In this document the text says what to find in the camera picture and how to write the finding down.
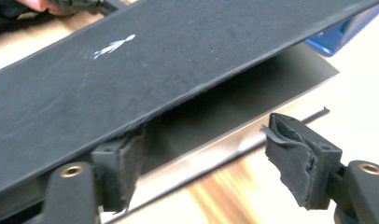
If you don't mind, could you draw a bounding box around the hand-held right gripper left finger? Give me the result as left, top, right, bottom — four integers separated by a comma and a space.
42, 124, 148, 224

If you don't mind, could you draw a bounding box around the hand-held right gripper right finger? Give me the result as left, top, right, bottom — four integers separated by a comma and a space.
260, 112, 379, 224

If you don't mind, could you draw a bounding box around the blue plastic file rack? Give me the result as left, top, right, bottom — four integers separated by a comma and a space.
305, 1, 379, 58

